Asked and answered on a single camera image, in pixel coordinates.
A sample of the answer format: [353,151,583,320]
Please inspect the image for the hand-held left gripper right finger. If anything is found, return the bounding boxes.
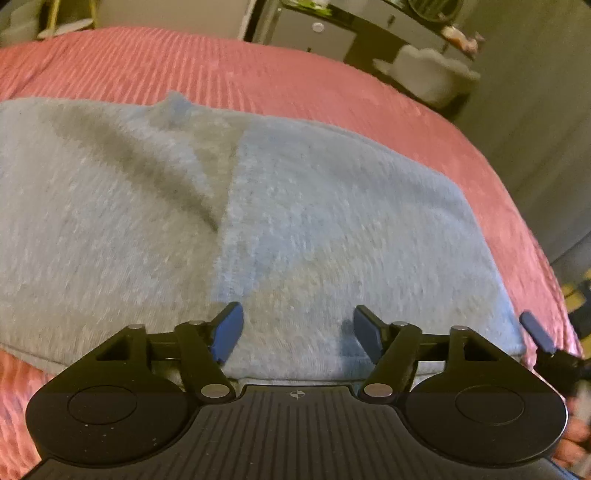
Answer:
[353,305,502,402]

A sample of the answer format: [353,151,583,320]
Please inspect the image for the pink ribbed blanket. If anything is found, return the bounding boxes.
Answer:
[0,25,585,467]

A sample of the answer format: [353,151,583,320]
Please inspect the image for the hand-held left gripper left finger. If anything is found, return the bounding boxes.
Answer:
[95,301,245,402]

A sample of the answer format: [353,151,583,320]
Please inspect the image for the yellow object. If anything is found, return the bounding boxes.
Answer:
[560,272,591,326]

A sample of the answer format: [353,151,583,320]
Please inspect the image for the grey-blue fleece pants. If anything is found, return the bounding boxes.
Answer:
[0,91,527,384]

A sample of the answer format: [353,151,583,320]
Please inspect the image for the white cabinet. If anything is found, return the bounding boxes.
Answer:
[265,8,357,60]

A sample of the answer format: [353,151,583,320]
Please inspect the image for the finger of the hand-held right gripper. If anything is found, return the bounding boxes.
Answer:
[519,311,586,385]

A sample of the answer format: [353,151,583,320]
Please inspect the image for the gold tiered side table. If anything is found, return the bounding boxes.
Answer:
[38,0,95,38]

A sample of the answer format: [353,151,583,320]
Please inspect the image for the white cylindrical container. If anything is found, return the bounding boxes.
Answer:
[0,7,43,46]

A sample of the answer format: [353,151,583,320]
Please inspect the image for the black desk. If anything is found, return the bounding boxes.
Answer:
[281,0,483,63]

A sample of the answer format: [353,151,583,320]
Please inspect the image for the white shell-shaped chair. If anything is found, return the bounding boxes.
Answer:
[373,44,481,105]

